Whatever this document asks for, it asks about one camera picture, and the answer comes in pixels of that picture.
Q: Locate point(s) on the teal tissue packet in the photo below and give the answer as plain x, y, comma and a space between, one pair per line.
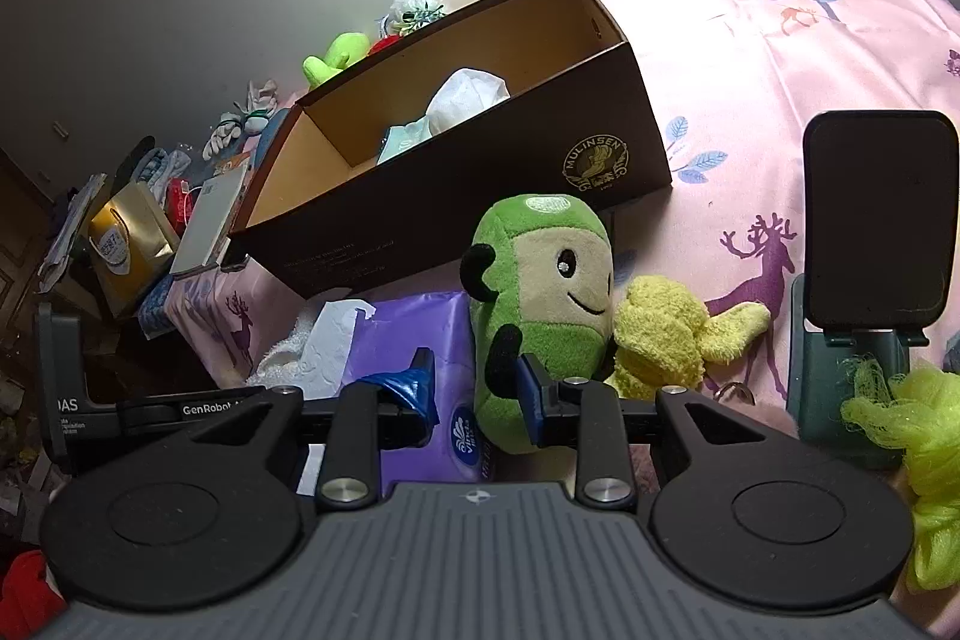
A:
401, 141

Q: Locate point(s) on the pink printed bed sheet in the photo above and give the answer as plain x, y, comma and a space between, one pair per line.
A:
750, 85

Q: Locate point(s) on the green phone stand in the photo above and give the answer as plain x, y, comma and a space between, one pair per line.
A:
825, 385

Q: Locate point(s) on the white glove bundle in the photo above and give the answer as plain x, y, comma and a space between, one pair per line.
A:
260, 96
225, 134

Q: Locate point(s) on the purple tissue pack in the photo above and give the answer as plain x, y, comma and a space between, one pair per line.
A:
420, 332

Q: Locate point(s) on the yellow-green plush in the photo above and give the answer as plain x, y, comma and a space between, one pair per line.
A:
922, 430

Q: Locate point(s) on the red packet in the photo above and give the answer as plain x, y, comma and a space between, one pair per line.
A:
178, 205

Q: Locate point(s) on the stack of white papers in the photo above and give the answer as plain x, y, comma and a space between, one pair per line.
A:
71, 227

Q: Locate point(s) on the gold gift bag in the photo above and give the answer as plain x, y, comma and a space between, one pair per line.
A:
127, 250

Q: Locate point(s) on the blue glasses case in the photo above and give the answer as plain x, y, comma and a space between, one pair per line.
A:
270, 141

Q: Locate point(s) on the white tissue sheet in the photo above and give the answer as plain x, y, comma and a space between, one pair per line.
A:
334, 347

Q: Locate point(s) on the green monkey plush toy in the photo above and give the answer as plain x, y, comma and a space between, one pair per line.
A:
540, 310

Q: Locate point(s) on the white plush in box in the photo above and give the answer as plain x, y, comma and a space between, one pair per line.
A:
465, 96

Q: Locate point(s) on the lime green plush toy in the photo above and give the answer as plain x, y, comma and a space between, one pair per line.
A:
337, 55

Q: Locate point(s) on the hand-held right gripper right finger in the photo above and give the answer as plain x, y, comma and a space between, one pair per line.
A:
534, 404

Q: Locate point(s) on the brown cardboard box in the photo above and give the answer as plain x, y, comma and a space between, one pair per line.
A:
465, 190

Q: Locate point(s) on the white panda plush toy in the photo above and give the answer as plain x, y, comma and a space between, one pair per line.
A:
416, 10

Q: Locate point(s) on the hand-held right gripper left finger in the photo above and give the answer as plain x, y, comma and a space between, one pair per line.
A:
409, 389

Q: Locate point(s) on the yellow plush toy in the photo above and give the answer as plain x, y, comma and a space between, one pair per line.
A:
660, 332

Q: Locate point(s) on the red cloth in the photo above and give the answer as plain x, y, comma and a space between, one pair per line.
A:
26, 591

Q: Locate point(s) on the orange book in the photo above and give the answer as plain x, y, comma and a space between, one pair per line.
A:
232, 162

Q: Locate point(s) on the white fluffy plush toy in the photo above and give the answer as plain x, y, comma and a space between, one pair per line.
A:
281, 355

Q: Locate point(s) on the red plush toy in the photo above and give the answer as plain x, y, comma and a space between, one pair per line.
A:
386, 44

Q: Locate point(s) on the white flat box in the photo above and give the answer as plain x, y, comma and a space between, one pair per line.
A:
210, 220

